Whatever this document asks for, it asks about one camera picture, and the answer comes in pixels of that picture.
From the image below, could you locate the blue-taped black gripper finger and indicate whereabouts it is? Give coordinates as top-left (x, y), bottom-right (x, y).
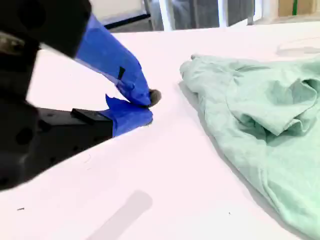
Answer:
top-left (0, 0), bottom-right (163, 109)
top-left (37, 94), bottom-right (154, 174)

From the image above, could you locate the pale green T-shirt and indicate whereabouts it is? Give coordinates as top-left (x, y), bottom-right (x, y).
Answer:
top-left (179, 53), bottom-right (320, 240)

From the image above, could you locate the black floor bar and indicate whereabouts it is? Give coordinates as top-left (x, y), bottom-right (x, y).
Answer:
top-left (103, 13), bottom-right (152, 30)

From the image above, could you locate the dark grey cabinet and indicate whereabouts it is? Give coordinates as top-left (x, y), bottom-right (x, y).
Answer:
top-left (172, 0), bottom-right (221, 30)

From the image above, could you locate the brown cardboard box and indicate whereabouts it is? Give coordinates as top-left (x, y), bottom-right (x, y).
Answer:
top-left (277, 0), bottom-right (320, 18)

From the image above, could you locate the white upright post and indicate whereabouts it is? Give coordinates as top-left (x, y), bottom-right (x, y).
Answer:
top-left (158, 0), bottom-right (176, 32)

